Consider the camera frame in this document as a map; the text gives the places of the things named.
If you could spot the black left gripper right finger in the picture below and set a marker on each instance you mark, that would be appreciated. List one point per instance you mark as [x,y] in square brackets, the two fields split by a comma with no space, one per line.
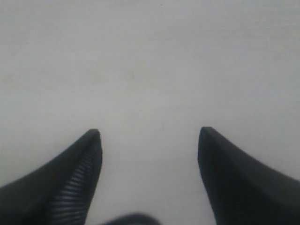
[242,190]

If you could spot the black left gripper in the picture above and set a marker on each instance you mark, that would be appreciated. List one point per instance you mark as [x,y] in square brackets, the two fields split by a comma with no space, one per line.
[134,219]

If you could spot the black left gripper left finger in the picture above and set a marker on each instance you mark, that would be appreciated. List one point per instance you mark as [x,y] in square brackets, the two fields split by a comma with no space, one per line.
[58,193]

